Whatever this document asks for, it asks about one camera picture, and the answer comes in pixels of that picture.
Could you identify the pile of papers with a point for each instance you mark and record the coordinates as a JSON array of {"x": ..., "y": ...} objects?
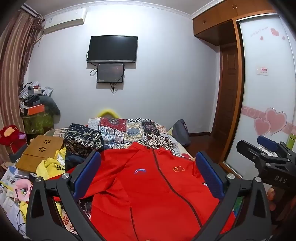
[{"x": 10, "y": 185}]

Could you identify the person's right hand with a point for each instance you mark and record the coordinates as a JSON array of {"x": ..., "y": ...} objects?
[{"x": 270, "y": 197}]

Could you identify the black wall television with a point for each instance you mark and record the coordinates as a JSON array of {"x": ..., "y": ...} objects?
[{"x": 112, "y": 48}]

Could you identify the grey backpack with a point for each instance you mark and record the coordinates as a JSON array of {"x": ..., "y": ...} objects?
[{"x": 181, "y": 132}]

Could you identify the red zip jacket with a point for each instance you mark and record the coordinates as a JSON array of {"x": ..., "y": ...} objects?
[{"x": 150, "y": 185}]

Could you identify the pile of clutter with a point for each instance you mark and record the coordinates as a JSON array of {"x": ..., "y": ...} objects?
[{"x": 31, "y": 89}]

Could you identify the red plush toy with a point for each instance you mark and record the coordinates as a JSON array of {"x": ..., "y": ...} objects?
[{"x": 10, "y": 135}]

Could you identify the green patterned cloth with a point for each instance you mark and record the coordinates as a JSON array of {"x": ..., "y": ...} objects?
[{"x": 38, "y": 122}]

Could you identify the patchwork printed blanket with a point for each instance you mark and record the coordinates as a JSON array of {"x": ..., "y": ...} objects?
[{"x": 129, "y": 132}]

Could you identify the white air conditioner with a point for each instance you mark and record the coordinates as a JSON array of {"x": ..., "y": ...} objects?
[{"x": 63, "y": 20}]

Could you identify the pink plastic object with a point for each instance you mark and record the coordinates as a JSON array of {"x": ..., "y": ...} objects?
[{"x": 22, "y": 187}]

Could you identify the navy patterned blanket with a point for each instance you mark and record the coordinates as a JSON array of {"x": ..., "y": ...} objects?
[{"x": 81, "y": 139}]

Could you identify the grey plush pillow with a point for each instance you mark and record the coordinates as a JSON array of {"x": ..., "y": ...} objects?
[{"x": 49, "y": 104}]

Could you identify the wooden lap desk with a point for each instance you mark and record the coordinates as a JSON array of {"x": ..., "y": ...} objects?
[{"x": 39, "y": 150}]

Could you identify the yellow garment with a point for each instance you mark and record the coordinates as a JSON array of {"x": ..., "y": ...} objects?
[{"x": 49, "y": 165}]

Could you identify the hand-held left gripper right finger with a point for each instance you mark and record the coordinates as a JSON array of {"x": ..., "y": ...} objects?
[{"x": 209, "y": 173}]

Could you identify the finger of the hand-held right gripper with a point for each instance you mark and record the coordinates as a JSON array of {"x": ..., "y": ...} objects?
[
  {"x": 266, "y": 141},
  {"x": 247, "y": 148}
]

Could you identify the yellow curved plastic object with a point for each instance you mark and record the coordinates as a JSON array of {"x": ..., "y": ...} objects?
[{"x": 108, "y": 113}]

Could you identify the brown striped curtain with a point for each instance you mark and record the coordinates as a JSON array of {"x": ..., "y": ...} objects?
[{"x": 13, "y": 58}]

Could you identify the orange box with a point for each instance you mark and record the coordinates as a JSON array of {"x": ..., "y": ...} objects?
[{"x": 34, "y": 109}]

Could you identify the wooden overhead cabinet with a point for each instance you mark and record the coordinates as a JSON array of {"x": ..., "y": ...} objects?
[{"x": 219, "y": 23}]

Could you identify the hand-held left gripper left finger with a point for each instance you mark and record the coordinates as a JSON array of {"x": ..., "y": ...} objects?
[{"x": 89, "y": 176}]

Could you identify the green bottle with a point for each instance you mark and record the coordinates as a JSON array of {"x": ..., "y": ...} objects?
[{"x": 293, "y": 139}]

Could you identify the small black wall monitor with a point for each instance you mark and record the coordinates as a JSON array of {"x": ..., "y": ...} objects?
[{"x": 110, "y": 72}]

